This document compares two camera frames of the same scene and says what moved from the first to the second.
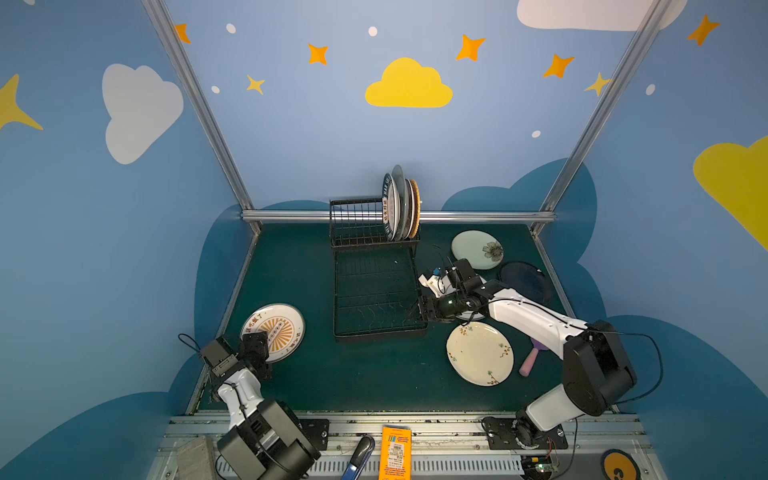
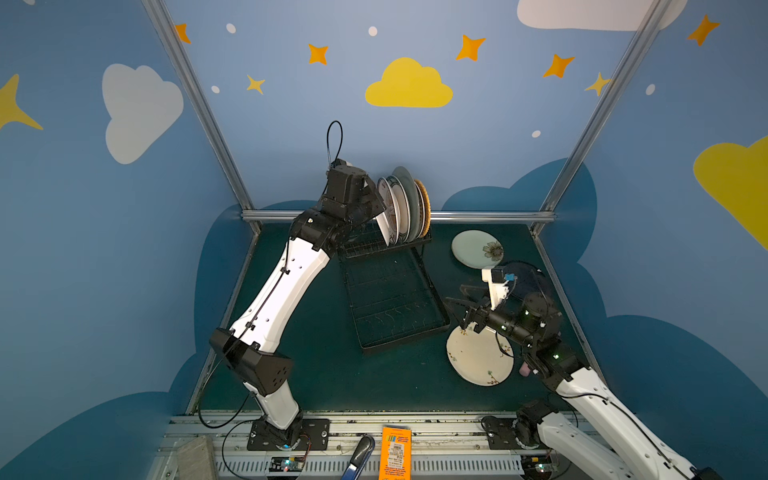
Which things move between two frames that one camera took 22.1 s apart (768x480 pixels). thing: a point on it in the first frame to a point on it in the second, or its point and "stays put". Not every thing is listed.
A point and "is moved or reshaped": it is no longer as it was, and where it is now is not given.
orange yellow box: [395, 461] stays put
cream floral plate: [480, 353] stays put
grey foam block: [195, 460] stays put
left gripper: [255, 346] to [372, 210]
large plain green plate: [403, 198] is moved or reshaped
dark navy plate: [528, 280] stays put
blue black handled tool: [360, 456] stays put
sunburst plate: [283, 325] is moved or reshaped
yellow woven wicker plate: [417, 209] is moved or reshaped
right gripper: [429, 306] to [474, 315]
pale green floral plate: [482, 250] stays put
